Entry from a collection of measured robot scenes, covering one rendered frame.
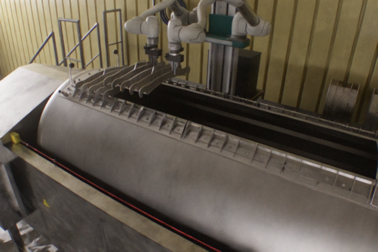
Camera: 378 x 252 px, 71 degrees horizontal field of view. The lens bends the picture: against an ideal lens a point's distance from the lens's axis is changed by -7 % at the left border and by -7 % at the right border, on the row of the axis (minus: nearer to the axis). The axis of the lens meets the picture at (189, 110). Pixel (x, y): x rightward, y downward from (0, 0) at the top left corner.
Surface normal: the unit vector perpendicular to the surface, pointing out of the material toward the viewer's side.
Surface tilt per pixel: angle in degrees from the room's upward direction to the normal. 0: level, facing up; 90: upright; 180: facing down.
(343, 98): 69
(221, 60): 90
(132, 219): 2
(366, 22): 90
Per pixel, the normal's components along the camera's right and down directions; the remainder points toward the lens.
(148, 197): -0.49, 0.07
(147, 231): 0.04, -0.89
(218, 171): -0.33, -0.41
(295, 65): -0.48, 0.30
